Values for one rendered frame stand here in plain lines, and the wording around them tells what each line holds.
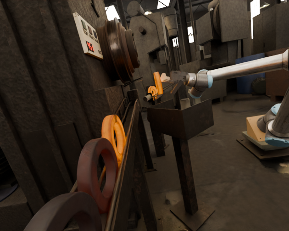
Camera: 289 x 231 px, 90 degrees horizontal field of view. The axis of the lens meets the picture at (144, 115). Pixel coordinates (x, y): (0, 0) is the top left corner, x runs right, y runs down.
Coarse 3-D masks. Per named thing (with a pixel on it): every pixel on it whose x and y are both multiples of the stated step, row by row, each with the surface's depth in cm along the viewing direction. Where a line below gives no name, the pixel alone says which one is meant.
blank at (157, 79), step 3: (156, 72) 98; (156, 75) 95; (159, 75) 95; (156, 78) 94; (159, 78) 94; (156, 81) 94; (159, 81) 94; (156, 84) 95; (159, 84) 94; (156, 87) 105; (159, 87) 95; (159, 90) 97; (162, 90) 97; (159, 93) 100
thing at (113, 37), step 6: (114, 18) 98; (108, 24) 97; (114, 24) 94; (108, 30) 94; (114, 30) 94; (108, 36) 94; (114, 36) 93; (114, 42) 93; (114, 48) 94; (120, 48) 93; (114, 54) 96; (120, 54) 96; (114, 60) 97; (120, 60) 98; (120, 66) 100; (126, 66) 103; (120, 72) 104; (126, 72) 104; (126, 78) 112; (132, 78) 126
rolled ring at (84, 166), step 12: (96, 144) 35; (108, 144) 43; (84, 156) 32; (96, 156) 34; (108, 156) 44; (84, 168) 31; (96, 168) 33; (108, 168) 45; (84, 180) 30; (96, 180) 32; (108, 180) 43; (96, 192) 31; (108, 192) 39; (108, 204) 35
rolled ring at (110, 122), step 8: (104, 120) 51; (112, 120) 52; (120, 120) 62; (104, 128) 48; (112, 128) 50; (120, 128) 61; (104, 136) 47; (112, 136) 48; (120, 136) 62; (112, 144) 47; (120, 144) 61; (120, 152) 57; (120, 160) 52
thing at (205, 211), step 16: (160, 112) 72; (176, 112) 62; (192, 112) 63; (208, 112) 69; (160, 128) 76; (176, 128) 65; (192, 128) 64; (176, 144) 81; (176, 160) 86; (192, 176) 86; (192, 192) 88; (176, 208) 97; (192, 208) 89; (208, 208) 92; (192, 224) 85
